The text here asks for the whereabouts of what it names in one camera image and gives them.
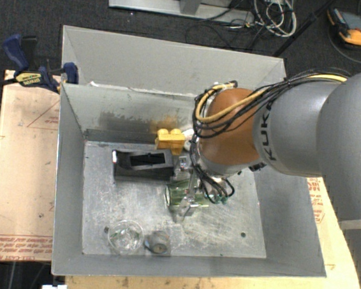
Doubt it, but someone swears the black cylinder on white bracket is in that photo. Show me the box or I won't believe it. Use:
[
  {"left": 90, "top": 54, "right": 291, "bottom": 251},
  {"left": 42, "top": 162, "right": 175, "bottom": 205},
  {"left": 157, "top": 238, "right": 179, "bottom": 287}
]
[{"left": 247, "top": 160, "right": 267, "bottom": 174}]

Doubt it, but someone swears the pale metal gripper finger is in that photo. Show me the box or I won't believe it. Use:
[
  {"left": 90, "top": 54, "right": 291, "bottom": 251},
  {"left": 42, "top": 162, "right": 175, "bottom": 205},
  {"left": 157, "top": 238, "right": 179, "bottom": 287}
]
[
  {"left": 172, "top": 154, "right": 189, "bottom": 183},
  {"left": 173, "top": 197, "right": 200, "bottom": 226}
]

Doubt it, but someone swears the white small plastic piece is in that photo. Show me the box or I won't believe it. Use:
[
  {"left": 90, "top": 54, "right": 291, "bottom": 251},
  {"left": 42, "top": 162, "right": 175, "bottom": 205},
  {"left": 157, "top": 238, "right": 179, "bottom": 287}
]
[{"left": 180, "top": 127, "right": 198, "bottom": 152}]

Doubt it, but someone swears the yellow toy brick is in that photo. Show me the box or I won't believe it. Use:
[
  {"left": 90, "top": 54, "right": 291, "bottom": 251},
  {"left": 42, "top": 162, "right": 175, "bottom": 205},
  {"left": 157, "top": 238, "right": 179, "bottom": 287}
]
[{"left": 152, "top": 126, "right": 187, "bottom": 157}]

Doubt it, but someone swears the black open rectangular box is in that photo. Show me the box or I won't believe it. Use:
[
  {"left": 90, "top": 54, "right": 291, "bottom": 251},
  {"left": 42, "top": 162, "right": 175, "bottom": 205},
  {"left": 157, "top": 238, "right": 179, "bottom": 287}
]
[{"left": 109, "top": 143, "right": 178, "bottom": 187}]

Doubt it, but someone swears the clear glass cup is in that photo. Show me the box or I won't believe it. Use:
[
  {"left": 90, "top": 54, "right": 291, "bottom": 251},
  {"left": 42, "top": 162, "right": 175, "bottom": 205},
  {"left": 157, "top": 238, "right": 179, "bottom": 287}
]
[{"left": 106, "top": 218, "right": 146, "bottom": 257}]

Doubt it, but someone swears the grey metal bin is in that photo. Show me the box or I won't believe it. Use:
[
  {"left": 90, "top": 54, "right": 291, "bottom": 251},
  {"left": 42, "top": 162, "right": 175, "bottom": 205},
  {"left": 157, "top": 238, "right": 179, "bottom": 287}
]
[{"left": 37, "top": 24, "right": 350, "bottom": 289}]

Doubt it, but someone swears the grey round object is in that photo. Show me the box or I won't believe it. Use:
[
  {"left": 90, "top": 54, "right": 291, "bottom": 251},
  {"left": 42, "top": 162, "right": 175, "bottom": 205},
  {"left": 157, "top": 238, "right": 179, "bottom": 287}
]
[{"left": 143, "top": 228, "right": 173, "bottom": 256}]

